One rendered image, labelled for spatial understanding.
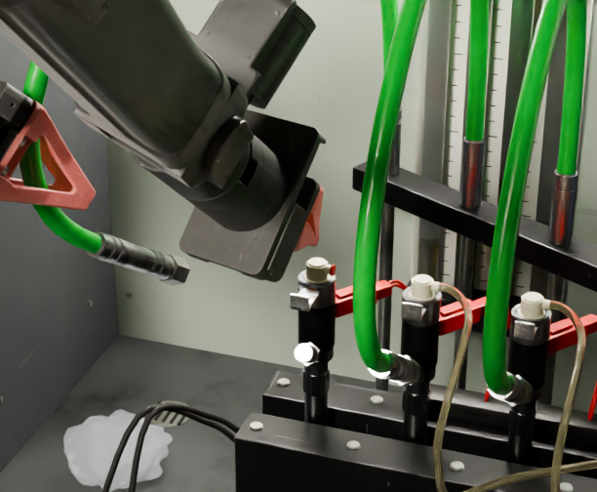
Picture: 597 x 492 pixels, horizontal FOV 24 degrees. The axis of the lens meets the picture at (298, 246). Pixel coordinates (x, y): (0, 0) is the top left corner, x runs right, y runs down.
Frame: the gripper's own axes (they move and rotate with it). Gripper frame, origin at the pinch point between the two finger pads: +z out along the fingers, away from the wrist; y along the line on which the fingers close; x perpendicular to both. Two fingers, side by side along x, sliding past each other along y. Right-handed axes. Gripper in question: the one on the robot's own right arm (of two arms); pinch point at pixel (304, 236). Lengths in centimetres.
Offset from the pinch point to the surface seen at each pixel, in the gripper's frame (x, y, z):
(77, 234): 11.2, -6.3, -8.8
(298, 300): 0.8, -3.7, 4.2
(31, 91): 11.9, 0.1, -18.0
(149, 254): 10.4, -4.9, -1.4
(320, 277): 1.2, -1.3, 6.6
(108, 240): 10.9, -5.5, -5.9
